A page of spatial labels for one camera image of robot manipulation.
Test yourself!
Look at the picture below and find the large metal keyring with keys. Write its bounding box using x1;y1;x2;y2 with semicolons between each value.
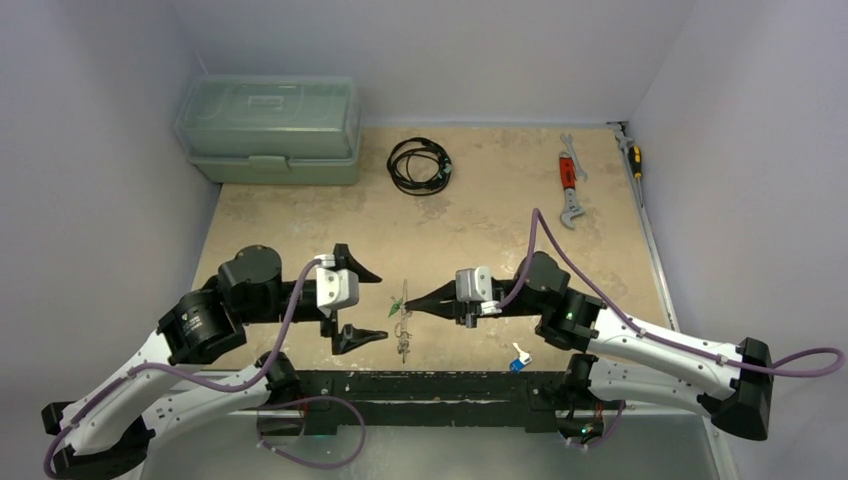
392;280;412;364

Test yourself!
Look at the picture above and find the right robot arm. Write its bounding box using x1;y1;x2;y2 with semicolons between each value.
405;252;773;441

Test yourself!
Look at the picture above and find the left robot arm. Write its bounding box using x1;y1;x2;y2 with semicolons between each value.
42;244;385;479

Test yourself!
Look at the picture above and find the silver open-end wrench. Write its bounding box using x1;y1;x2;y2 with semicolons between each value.
560;133;588;181

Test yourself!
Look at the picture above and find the green plastic toolbox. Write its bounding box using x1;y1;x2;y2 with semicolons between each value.
175;75;362;186

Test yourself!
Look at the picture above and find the yellow black screwdriver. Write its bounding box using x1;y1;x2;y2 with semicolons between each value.
627;145;643;205

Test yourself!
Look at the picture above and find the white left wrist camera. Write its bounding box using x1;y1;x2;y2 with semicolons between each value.
314;254;360;317

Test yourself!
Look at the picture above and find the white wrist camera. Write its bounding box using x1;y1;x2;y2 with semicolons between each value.
455;266;501;317
314;254;360;317

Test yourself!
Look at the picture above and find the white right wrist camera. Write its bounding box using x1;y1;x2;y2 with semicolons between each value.
455;266;501;317

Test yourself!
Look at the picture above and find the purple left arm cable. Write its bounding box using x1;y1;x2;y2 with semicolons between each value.
42;258;370;480

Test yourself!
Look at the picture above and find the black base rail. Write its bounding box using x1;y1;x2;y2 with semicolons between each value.
266;370;601;435

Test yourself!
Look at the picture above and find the coiled black cable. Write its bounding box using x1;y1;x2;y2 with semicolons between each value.
386;137;454;197

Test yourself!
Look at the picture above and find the red handled adjustable wrench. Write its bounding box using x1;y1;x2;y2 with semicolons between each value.
559;151;587;230

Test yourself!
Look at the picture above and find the aluminium side rail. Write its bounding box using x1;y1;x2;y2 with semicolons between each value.
606;122;738;479

